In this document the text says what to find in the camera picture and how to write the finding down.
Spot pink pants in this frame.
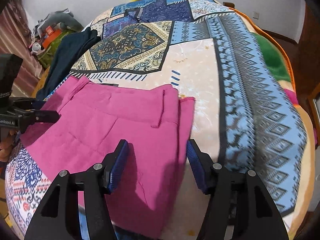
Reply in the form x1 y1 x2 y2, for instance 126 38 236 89
20 77 195 238

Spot orange box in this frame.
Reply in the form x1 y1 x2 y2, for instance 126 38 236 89
42 26 62 49

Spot person's left hand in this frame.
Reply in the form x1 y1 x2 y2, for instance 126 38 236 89
0 130 17 162

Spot striped pink curtain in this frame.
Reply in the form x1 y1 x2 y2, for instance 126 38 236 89
1 0 43 96

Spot wooden lap desk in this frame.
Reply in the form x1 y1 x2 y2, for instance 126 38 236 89
31 67 50 98

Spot dark folded garment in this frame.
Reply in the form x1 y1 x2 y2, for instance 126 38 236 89
36 27 101 100

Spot grey plush toy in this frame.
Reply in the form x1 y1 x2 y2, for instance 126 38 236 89
41 12 83 31

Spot blue patchwork bedspread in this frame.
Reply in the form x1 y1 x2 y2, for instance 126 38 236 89
5 0 307 239

